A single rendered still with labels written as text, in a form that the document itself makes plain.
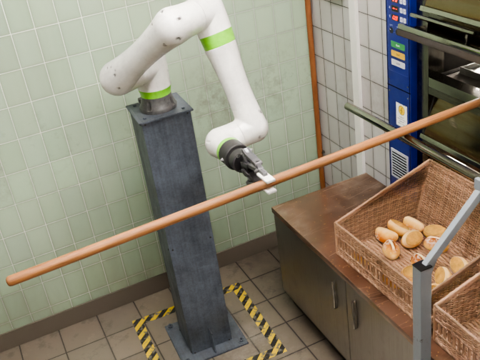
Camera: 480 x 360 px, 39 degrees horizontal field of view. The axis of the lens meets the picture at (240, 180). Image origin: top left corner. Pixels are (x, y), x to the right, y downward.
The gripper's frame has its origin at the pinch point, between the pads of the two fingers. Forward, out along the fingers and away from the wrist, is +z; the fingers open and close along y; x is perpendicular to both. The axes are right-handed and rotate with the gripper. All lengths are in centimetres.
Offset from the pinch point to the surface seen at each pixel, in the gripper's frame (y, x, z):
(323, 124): 52, -90, -118
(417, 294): 32, -28, 36
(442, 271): 53, -59, 12
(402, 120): 22, -86, -46
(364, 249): 46, -39, -7
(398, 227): 54, -64, -20
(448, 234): 15, -39, 37
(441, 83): 0, -89, -26
